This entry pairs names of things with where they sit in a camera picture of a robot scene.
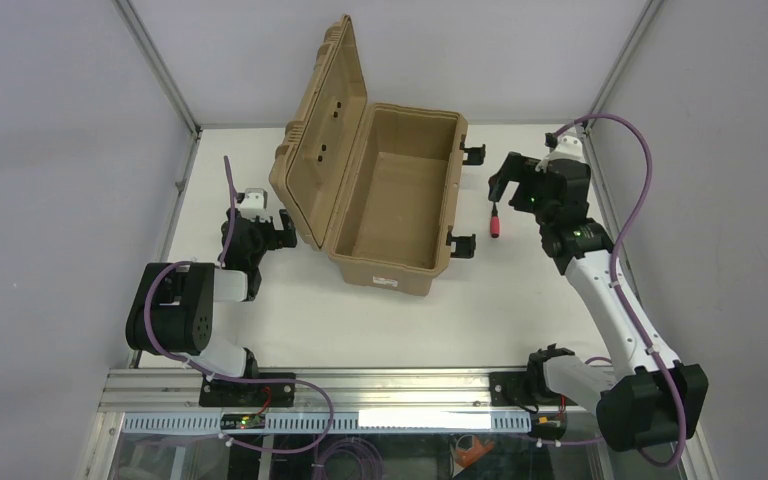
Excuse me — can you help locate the red handled screwdriver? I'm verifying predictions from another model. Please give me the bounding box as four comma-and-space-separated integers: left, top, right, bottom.
489, 203, 501, 238

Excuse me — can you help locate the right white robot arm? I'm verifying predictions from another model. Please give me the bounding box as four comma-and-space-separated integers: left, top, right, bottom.
488, 152, 709, 456

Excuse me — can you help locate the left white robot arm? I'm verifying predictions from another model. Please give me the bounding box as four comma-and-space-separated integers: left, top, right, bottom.
125, 209, 297, 379

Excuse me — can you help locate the tan plastic storage bin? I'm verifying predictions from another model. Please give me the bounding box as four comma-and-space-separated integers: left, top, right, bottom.
269, 15, 486, 296

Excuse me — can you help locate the orange object under table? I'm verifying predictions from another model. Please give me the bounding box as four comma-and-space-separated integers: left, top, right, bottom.
451, 435, 495, 470

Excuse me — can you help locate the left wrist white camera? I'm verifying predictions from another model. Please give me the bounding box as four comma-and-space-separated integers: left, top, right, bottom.
236, 188, 268, 219

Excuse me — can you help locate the wrist white camera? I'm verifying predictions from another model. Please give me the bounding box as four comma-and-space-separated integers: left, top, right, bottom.
236, 188, 268, 219
535, 132, 584, 172

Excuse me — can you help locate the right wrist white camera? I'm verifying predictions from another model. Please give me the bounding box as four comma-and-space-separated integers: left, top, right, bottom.
535, 132, 584, 172

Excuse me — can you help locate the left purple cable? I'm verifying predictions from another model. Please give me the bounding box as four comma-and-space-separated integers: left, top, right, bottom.
142, 155, 385, 480

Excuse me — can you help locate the purple cable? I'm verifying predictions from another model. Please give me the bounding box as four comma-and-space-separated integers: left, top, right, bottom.
142, 155, 385, 480
534, 113, 688, 469

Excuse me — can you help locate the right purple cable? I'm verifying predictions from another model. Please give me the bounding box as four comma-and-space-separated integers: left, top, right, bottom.
534, 113, 688, 469

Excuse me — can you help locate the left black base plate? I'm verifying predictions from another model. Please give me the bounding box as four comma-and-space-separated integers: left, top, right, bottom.
198, 372, 296, 408

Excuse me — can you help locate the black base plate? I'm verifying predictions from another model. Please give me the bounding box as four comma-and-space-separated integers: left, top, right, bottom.
198, 372, 296, 408
488, 370, 560, 408

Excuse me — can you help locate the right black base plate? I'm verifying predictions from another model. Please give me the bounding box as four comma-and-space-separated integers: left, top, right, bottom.
488, 370, 560, 408

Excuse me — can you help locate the aluminium mounting rail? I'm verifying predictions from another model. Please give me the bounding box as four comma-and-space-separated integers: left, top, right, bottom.
98, 367, 524, 413

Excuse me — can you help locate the white slotted cable duct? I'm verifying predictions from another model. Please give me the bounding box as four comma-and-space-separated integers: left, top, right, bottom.
122, 408, 531, 436

